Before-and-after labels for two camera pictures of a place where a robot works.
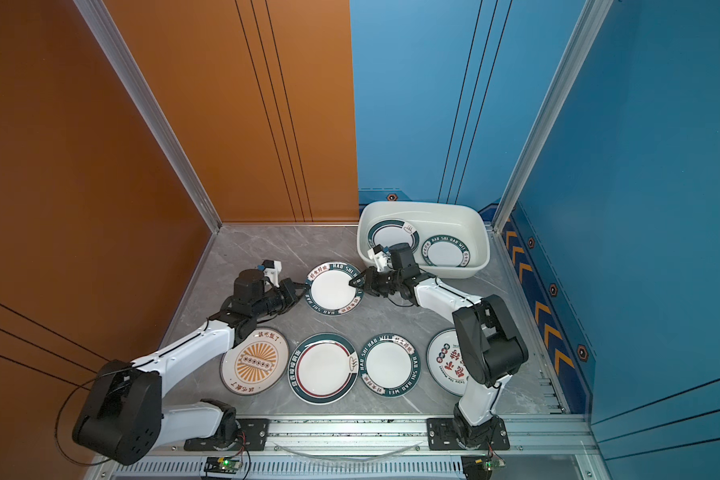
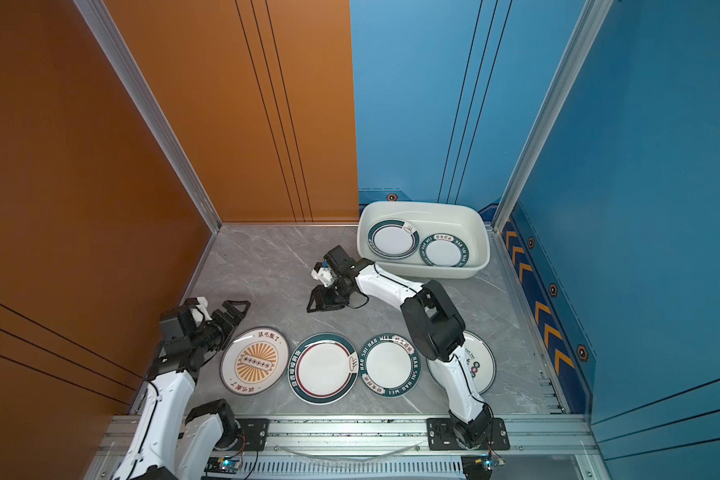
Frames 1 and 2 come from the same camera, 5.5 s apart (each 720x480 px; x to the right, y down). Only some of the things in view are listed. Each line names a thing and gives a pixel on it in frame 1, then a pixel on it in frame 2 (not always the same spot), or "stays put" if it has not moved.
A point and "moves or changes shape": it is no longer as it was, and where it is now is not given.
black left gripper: (288, 289) -> (227, 327)
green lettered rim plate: (329, 292) moves or changes shape
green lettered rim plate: (389, 365) stays put
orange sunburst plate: (257, 363) stays put
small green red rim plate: (389, 232) stays put
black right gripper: (372, 275) -> (321, 300)
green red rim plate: (323, 369) stays put
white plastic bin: (444, 239) stays put
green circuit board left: (222, 465) stays put
